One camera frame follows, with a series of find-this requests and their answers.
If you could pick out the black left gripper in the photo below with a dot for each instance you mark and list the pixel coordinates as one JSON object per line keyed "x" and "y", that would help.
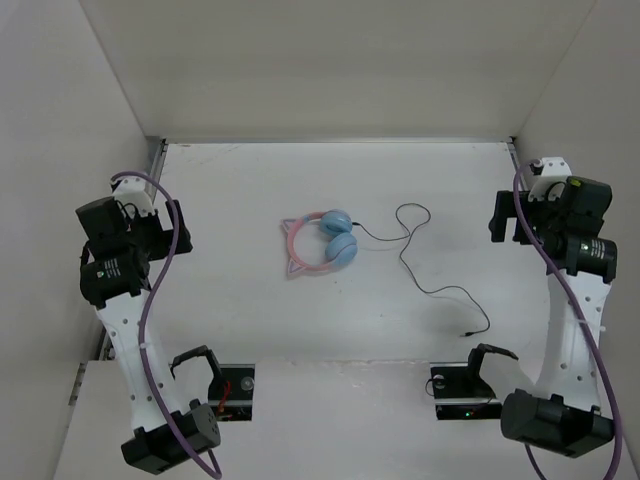
{"x": 166, "y": 237}

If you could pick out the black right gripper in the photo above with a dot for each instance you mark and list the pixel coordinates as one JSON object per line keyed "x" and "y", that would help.
{"x": 506, "y": 206}

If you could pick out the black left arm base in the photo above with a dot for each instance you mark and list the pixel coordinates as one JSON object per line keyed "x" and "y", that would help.
{"x": 231, "y": 394}

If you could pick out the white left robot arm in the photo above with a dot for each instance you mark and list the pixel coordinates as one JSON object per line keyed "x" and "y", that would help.
{"x": 124, "y": 236}

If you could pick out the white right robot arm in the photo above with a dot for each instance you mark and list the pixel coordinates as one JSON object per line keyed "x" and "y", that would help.
{"x": 560, "y": 411}

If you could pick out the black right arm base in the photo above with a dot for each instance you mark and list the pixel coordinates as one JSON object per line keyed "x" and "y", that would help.
{"x": 458, "y": 396}

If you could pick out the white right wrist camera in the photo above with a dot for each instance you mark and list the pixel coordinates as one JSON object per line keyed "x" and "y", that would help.
{"x": 549, "y": 175}

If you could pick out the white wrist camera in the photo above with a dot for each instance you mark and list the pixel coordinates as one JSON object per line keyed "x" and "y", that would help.
{"x": 130, "y": 193}
{"x": 549, "y": 175}

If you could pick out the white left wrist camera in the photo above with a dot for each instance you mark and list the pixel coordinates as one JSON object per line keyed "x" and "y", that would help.
{"x": 130, "y": 193}

